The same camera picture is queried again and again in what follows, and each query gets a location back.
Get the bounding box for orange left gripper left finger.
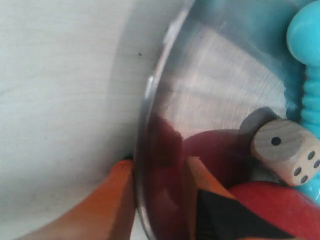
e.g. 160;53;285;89
22;159;136;240

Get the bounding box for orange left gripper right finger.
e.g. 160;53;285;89
186;156;296;240

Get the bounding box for round metal plate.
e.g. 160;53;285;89
133;0;320;240

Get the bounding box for red toy apple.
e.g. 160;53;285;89
229;181;320;240

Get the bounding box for small wooden die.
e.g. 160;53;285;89
250;119;320;187

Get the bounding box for teal rubber bone toy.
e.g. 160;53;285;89
286;0;320;208

